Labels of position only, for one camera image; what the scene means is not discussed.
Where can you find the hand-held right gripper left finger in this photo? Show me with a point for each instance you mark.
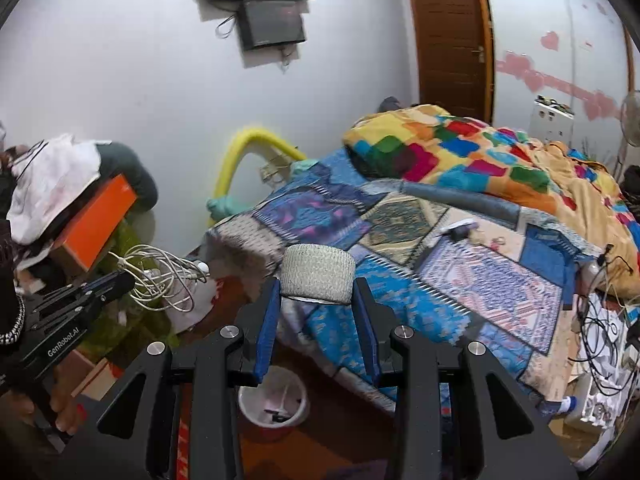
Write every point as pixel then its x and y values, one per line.
pixel 265 330

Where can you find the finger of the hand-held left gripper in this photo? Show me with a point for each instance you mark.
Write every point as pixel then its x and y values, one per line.
pixel 100 285
pixel 70 317

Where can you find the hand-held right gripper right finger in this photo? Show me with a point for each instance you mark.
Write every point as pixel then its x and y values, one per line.
pixel 367 330

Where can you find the white waste bin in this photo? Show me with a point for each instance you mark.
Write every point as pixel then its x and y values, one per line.
pixel 248 400

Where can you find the grey bandage roll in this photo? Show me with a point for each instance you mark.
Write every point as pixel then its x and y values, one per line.
pixel 315 270

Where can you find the person's left forearm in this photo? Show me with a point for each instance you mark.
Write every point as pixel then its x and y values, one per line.
pixel 10 285

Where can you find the person's left hand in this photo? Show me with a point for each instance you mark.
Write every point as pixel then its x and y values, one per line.
pixel 67 410

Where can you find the green cloth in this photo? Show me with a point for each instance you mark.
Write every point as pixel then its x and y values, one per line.
pixel 130 330

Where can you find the blue patchwork bedsheet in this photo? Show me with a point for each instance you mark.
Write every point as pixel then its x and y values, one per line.
pixel 400 280

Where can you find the orange box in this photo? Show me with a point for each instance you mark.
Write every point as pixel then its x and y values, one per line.
pixel 95 225

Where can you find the white cloth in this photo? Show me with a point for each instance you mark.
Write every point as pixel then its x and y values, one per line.
pixel 50 185

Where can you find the grey cushion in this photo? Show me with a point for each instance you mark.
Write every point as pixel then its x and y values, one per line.
pixel 130 170

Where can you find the small black device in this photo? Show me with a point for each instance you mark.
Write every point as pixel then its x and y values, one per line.
pixel 460 231

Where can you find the yellow foam tube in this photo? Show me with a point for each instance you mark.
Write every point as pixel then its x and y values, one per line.
pixel 235 160

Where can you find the colourful patchwork quilt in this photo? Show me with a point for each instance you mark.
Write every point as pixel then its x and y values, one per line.
pixel 475 155

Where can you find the small white cabinet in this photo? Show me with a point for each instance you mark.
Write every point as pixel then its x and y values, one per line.
pixel 550 120

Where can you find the brown wooden door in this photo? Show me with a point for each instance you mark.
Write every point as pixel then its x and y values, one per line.
pixel 450 35

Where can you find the standing fan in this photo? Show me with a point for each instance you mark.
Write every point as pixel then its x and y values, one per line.
pixel 631 120

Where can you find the sliding door wardrobe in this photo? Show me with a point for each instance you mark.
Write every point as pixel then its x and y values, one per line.
pixel 560 20

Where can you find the small black wall monitor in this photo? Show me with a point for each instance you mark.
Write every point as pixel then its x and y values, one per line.
pixel 272 25

